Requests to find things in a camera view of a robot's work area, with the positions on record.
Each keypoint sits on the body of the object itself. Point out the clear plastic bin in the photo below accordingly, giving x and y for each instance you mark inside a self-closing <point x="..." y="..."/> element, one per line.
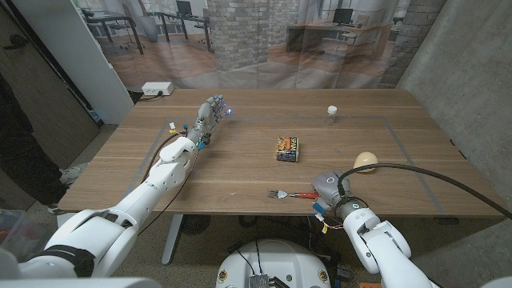
<point x="16" y="232"/>

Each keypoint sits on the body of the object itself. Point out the orange box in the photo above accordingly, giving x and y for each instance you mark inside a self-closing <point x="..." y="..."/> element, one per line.
<point x="372" y="285"/>

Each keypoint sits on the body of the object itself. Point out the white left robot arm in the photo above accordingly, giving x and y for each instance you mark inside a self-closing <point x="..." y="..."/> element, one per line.
<point x="160" y="184"/>

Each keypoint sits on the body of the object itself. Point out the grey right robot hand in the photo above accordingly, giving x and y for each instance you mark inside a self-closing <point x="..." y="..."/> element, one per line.
<point x="329" y="188"/>

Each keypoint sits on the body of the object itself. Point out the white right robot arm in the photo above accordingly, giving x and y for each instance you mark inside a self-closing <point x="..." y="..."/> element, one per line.
<point x="384" y="248"/>

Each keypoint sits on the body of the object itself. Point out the blue spam can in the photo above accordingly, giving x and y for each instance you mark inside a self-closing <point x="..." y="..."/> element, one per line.
<point x="287" y="150"/>

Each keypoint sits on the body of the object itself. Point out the grey table leg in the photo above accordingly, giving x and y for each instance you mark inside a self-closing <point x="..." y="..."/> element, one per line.
<point x="171" y="240"/>

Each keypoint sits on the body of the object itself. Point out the white wall panel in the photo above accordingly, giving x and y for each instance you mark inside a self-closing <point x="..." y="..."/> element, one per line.
<point x="80" y="60"/>

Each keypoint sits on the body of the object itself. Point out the printed office backdrop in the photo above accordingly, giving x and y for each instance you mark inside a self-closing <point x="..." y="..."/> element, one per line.
<point x="240" y="40"/>

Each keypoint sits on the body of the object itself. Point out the round black fan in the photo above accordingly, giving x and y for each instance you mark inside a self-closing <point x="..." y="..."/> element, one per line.
<point x="195" y="224"/>

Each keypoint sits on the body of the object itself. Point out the cream toy pear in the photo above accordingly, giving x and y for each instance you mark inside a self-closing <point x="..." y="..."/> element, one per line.
<point x="365" y="159"/>

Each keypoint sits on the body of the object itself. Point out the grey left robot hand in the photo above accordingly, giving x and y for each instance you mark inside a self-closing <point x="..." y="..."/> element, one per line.
<point x="202" y="124"/>

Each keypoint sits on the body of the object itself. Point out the person in dark clothes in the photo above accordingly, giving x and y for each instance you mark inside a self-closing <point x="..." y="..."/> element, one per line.
<point x="20" y="160"/>

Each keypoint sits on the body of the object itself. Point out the small clear bottle white cap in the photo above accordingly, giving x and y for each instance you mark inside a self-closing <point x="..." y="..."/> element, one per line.
<point x="331" y="114"/>

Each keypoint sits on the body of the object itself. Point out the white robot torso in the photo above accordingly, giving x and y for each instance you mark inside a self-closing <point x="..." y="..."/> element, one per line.
<point x="276" y="260"/>

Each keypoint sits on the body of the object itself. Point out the white power strip box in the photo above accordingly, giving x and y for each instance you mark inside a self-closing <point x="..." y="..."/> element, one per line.
<point x="157" y="88"/>

